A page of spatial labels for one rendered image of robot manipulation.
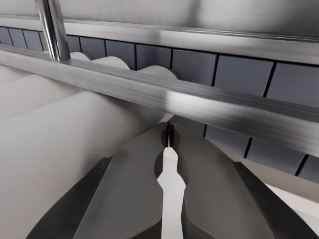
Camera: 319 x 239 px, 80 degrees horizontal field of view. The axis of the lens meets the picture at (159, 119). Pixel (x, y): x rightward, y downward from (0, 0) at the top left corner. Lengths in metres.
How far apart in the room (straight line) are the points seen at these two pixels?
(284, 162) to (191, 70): 0.10
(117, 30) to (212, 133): 0.13
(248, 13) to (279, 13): 0.02
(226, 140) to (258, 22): 0.10
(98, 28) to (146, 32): 0.06
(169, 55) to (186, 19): 0.06
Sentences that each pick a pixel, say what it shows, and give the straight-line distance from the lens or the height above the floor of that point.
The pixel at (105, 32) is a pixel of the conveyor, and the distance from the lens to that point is 0.22.
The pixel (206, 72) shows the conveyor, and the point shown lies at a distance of 0.16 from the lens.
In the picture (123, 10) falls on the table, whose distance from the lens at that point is 0.26.
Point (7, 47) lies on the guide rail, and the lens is 0.20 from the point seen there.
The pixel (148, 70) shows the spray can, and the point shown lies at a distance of 0.16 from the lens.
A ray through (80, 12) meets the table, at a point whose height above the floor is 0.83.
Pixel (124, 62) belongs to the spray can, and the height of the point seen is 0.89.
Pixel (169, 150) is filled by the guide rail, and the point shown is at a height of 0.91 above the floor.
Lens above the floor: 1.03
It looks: 49 degrees down
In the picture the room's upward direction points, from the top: 129 degrees counter-clockwise
